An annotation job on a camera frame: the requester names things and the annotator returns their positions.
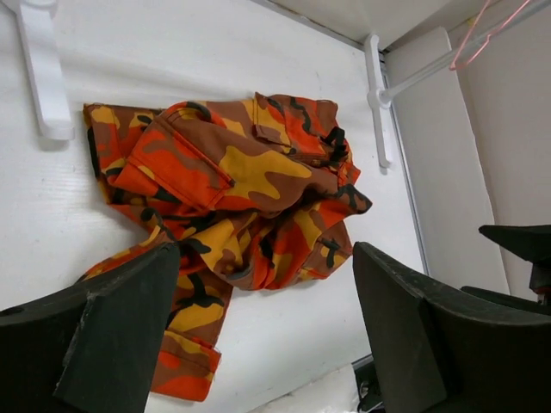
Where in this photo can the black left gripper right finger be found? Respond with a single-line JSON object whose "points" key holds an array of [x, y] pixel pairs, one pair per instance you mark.
{"points": [[441, 349]]}

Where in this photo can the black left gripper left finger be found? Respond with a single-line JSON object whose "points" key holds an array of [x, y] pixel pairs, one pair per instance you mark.
{"points": [[91, 347]]}

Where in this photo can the orange camouflage trousers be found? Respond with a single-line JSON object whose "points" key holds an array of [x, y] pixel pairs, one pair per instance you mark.
{"points": [[254, 192]]}

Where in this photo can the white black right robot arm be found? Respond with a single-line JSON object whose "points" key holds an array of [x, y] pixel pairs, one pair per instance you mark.
{"points": [[532, 244]]}

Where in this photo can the white foam board panel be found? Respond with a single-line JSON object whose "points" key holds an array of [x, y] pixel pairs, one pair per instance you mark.
{"points": [[449, 189]]}

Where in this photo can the white metal clothes rack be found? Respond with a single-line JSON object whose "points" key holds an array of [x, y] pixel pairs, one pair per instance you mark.
{"points": [[41, 55]]}

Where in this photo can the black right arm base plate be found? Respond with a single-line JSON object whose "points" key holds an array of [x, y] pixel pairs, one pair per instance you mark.
{"points": [[368, 387]]}

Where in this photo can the pink wire hanger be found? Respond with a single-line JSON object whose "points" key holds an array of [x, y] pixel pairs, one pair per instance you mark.
{"points": [[474, 43]]}

